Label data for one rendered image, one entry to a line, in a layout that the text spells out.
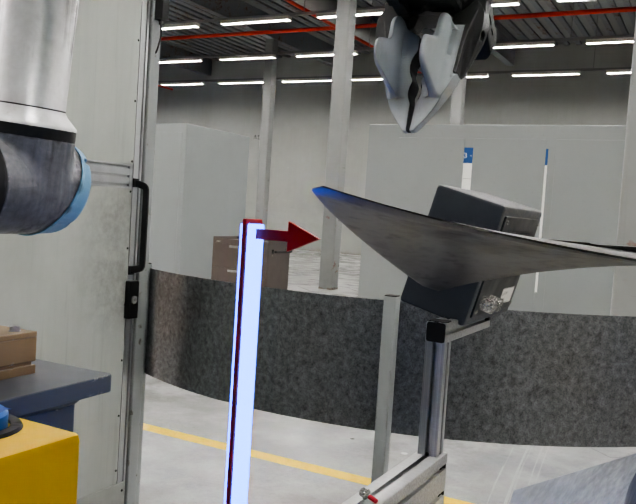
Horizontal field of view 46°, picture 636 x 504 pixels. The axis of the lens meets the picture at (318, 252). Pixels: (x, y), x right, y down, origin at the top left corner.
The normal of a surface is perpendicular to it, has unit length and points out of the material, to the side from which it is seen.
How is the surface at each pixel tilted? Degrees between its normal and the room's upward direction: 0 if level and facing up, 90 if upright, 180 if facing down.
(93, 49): 90
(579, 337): 90
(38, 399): 90
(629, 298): 90
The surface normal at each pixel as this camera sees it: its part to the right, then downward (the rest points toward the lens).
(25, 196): 0.85, 0.27
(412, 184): -0.47, 0.01
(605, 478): -0.78, -0.61
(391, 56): 0.85, 0.00
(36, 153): 0.60, 0.17
